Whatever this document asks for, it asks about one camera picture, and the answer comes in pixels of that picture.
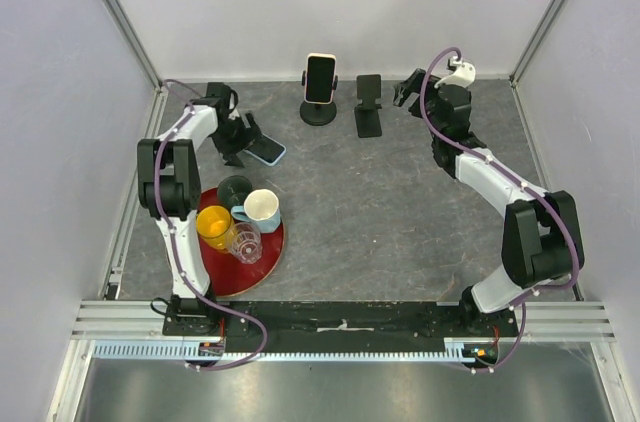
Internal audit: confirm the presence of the black folding phone stand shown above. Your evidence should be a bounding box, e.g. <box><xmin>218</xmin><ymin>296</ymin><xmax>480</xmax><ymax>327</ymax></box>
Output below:
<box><xmin>354</xmin><ymin>74</ymin><xmax>382</xmax><ymax>138</ymax></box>

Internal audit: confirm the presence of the black round-base phone stand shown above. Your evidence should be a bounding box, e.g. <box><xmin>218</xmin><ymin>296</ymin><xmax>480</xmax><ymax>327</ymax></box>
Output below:
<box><xmin>299</xmin><ymin>100</ymin><xmax>337</xmax><ymax>126</ymax></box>

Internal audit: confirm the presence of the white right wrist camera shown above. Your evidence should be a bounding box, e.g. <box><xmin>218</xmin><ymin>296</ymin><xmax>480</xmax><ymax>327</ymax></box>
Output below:
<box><xmin>434</xmin><ymin>56</ymin><xmax>476</xmax><ymax>88</ymax></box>

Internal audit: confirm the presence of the light blue cable duct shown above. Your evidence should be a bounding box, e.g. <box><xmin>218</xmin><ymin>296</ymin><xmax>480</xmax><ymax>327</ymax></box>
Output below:
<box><xmin>93</xmin><ymin>339</ymin><xmax>489</xmax><ymax>363</ymax></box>

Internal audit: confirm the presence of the red round tray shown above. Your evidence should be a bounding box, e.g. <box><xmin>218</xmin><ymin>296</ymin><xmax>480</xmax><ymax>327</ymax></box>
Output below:
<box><xmin>197</xmin><ymin>185</ymin><xmax>289</xmax><ymax>297</ymax></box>

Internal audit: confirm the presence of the yellow plastic cup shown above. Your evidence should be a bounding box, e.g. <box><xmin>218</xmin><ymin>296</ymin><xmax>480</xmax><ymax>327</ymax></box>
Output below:
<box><xmin>196</xmin><ymin>205</ymin><xmax>234</xmax><ymax>253</ymax></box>

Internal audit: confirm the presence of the light blue cream mug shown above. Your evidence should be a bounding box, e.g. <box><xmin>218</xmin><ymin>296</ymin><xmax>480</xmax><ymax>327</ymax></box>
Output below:
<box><xmin>231</xmin><ymin>189</ymin><xmax>281</xmax><ymax>234</ymax></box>

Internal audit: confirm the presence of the clear glass cup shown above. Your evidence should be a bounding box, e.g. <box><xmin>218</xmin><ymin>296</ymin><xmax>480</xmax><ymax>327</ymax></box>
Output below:
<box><xmin>226</xmin><ymin>222</ymin><xmax>263</xmax><ymax>265</ymax></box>

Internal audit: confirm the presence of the dark green mug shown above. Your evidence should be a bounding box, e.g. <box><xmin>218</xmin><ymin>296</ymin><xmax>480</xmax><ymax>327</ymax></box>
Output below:
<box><xmin>217</xmin><ymin>175</ymin><xmax>253</xmax><ymax>210</ymax></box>

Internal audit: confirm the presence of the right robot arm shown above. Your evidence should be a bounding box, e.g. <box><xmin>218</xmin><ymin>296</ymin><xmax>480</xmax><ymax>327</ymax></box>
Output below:
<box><xmin>394</xmin><ymin>69</ymin><xmax>585</xmax><ymax>336</ymax></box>

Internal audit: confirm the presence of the phone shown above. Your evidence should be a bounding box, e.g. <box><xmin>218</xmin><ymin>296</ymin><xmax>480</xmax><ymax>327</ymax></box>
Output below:
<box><xmin>244</xmin><ymin>134</ymin><xmax>286</xmax><ymax>167</ymax></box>
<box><xmin>303</xmin><ymin>53</ymin><xmax>337</xmax><ymax>104</ymax></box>

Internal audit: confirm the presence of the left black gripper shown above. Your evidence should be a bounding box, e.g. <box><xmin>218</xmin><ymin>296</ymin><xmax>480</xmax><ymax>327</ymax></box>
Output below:
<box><xmin>210</xmin><ymin>112</ymin><xmax>266</xmax><ymax>169</ymax></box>

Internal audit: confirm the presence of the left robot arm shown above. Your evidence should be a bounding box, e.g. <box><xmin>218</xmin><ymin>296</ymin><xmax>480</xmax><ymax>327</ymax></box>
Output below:
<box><xmin>137</xmin><ymin>82</ymin><xmax>429</xmax><ymax>351</ymax></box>

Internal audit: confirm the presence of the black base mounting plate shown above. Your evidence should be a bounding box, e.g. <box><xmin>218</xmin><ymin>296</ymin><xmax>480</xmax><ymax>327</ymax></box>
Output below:
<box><xmin>162</xmin><ymin>301</ymin><xmax>518</xmax><ymax>352</ymax></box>

